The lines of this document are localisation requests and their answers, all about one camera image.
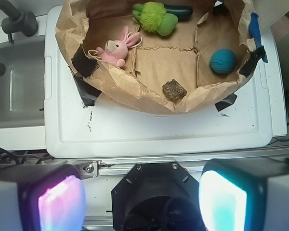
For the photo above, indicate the white plastic lid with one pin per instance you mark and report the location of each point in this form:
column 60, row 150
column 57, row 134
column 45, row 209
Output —
column 73, row 130

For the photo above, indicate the green plush toy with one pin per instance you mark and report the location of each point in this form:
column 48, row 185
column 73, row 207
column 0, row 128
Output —
column 154, row 18

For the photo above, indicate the grey sink basin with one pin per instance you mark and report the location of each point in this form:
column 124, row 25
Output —
column 22, row 85

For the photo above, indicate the black robot mount plate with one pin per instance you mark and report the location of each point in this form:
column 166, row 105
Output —
column 156, row 198

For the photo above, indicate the blue ball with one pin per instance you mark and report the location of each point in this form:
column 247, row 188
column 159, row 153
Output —
column 223, row 61

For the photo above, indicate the black tape piece left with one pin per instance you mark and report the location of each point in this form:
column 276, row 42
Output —
column 85, row 66

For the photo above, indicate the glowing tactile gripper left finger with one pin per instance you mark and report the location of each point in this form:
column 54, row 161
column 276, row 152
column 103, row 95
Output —
column 41, row 198

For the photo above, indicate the aluminium rail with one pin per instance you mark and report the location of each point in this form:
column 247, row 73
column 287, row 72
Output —
column 192, row 163

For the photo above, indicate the dark green cucumber toy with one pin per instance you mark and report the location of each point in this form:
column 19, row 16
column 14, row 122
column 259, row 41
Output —
column 182, row 12

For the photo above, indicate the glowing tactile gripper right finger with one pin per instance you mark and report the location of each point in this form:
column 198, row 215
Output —
column 245, row 194

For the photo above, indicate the blue tape strip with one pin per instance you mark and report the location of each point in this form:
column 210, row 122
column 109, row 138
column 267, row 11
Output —
column 254, row 30

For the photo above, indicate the brown rough cube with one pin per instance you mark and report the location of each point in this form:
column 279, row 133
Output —
column 173, row 90

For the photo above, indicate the black tape piece right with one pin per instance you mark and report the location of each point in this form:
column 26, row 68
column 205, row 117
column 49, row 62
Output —
column 249, row 66

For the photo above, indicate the black tape piece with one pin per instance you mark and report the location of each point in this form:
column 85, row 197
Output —
column 249, row 66
column 85, row 66

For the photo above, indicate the pink plush bunny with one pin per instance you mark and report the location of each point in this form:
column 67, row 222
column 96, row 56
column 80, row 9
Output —
column 116, row 51

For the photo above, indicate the brown paper bag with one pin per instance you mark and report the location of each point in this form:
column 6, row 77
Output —
column 184, row 55

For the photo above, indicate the black faucet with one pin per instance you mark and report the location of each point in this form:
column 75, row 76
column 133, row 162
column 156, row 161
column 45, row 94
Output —
column 17, row 21

